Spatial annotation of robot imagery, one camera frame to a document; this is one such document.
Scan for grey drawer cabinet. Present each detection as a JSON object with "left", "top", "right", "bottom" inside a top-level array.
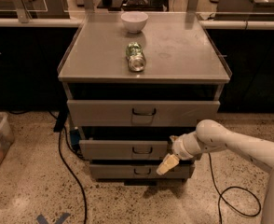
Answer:
[{"left": 57, "top": 11, "right": 232, "bottom": 187}]

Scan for metal post left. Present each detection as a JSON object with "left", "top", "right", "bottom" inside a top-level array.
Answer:
[{"left": 12, "top": 0, "right": 30, "bottom": 23}]

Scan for green soda can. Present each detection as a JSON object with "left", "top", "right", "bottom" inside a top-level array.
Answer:
[{"left": 126, "top": 42, "right": 146, "bottom": 72}]

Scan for black cable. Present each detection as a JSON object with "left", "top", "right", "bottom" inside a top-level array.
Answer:
[
  {"left": 207, "top": 152, "right": 262, "bottom": 224},
  {"left": 48, "top": 110, "right": 89, "bottom": 224}
]

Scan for black cable left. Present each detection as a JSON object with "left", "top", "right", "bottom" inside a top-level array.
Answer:
[{"left": 48, "top": 110, "right": 89, "bottom": 224}]

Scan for black cable right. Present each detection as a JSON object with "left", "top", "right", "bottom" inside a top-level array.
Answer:
[{"left": 207, "top": 152, "right": 262, "bottom": 224}]

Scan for grey top drawer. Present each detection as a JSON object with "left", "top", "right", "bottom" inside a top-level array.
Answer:
[{"left": 67, "top": 100, "right": 220, "bottom": 127}]

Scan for blue box behind cabinet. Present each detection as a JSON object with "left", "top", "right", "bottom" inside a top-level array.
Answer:
[{"left": 69, "top": 128, "right": 80, "bottom": 150}]

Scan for grey drawer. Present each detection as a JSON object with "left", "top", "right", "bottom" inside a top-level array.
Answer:
[
  {"left": 89, "top": 164, "right": 195, "bottom": 179},
  {"left": 67, "top": 100, "right": 220, "bottom": 127},
  {"left": 79, "top": 140, "right": 171, "bottom": 161}
]

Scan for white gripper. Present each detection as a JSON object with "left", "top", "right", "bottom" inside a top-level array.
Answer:
[{"left": 157, "top": 133, "right": 198, "bottom": 175}]

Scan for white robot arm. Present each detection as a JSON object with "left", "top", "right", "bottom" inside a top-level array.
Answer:
[{"left": 157, "top": 119, "right": 274, "bottom": 224}]

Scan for white bowl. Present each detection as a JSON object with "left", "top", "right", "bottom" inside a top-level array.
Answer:
[{"left": 121, "top": 11, "right": 148, "bottom": 34}]

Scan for grey bottom drawer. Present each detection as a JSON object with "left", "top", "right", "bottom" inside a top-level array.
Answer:
[{"left": 89, "top": 164, "right": 195, "bottom": 179}]

